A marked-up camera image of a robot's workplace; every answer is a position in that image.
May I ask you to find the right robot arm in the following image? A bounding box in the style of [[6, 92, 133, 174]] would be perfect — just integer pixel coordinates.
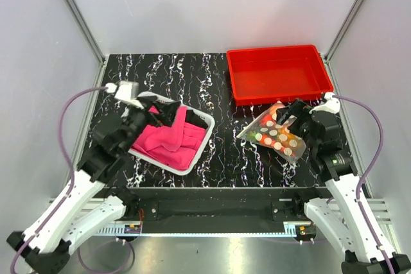
[[276, 92, 410, 273]]

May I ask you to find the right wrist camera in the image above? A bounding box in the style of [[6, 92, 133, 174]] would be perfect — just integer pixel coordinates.
[[310, 92, 341, 114]]

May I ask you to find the pink cloth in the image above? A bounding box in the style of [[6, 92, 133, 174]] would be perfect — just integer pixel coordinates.
[[132, 106, 208, 171]]

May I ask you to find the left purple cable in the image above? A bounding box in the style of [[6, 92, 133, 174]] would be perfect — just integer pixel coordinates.
[[9, 86, 136, 272]]

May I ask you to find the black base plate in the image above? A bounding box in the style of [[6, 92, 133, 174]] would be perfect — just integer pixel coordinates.
[[131, 187, 330, 236]]

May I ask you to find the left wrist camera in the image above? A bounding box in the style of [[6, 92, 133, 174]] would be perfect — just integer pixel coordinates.
[[114, 81, 144, 109]]

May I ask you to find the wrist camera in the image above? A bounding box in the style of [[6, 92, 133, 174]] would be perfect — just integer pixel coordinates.
[[114, 81, 144, 109], [310, 92, 341, 114]]

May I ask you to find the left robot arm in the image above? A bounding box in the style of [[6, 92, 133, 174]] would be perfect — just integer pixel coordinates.
[[7, 96, 180, 273]]

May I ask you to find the red plastic bin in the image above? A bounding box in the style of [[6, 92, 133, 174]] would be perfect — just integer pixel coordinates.
[[227, 44, 334, 106]]

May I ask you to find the polka dot zip bag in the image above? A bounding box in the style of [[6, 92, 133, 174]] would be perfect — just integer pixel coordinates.
[[236, 101, 306, 164]]

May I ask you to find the white plastic basket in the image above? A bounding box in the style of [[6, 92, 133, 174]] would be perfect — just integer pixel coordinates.
[[129, 94, 215, 176]]

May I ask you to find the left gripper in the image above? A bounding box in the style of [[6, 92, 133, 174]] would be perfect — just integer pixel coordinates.
[[121, 96, 182, 153]]

